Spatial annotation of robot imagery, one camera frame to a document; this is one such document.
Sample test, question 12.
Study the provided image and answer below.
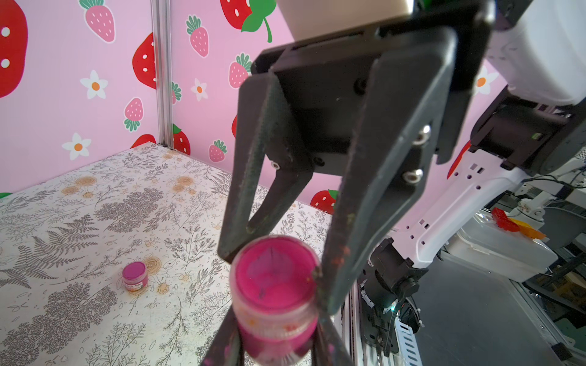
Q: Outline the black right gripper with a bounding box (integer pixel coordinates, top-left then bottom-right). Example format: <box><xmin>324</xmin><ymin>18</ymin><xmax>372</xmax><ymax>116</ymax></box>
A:
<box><xmin>218</xmin><ymin>1</ymin><xmax>496</xmax><ymax>315</ymax></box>

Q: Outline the white plastic storage box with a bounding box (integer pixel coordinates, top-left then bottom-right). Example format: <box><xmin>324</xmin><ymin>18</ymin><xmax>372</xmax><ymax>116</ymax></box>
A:
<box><xmin>447</xmin><ymin>210</ymin><xmax>558</xmax><ymax>282</ymax></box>

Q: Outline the floral patterned table mat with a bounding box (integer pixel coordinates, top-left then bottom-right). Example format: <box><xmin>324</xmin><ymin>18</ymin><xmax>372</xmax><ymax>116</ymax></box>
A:
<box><xmin>0</xmin><ymin>142</ymin><xmax>349</xmax><ymax>366</ymax></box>

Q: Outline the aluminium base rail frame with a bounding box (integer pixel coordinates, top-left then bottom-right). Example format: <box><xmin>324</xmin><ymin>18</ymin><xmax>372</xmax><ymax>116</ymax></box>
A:
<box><xmin>334</xmin><ymin>275</ymin><xmax>423</xmax><ymax>365</ymax></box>

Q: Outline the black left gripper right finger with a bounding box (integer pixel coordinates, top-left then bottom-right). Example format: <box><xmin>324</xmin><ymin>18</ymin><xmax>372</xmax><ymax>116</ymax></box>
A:
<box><xmin>311</xmin><ymin>311</ymin><xmax>354</xmax><ymax>366</ymax></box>

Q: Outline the magenta paint jar with label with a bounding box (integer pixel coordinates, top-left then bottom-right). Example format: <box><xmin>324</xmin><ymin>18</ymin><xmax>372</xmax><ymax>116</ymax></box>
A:
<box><xmin>122</xmin><ymin>261</ymin><xmax>149</xmax><ymax>292</ymax></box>

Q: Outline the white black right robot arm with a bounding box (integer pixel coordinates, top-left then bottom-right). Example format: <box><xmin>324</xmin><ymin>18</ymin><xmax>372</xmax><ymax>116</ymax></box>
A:
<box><xmin>203</xmin><ymin>1</ymin><xmax>585</xmax><ymax>365</ymax></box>

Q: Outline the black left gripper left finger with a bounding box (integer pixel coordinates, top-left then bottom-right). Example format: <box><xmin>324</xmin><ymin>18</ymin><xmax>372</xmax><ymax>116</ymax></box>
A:
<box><xmin>200</xmin><ymin>307</ymin><xmax>243</xmax><ymax>366</ymax></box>

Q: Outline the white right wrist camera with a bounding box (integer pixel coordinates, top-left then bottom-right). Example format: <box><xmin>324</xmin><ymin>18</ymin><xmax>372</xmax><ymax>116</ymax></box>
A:
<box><xmin>277</xmin><ymin>0</ymin><xmax>414</xmax><ymax>41</ymax></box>

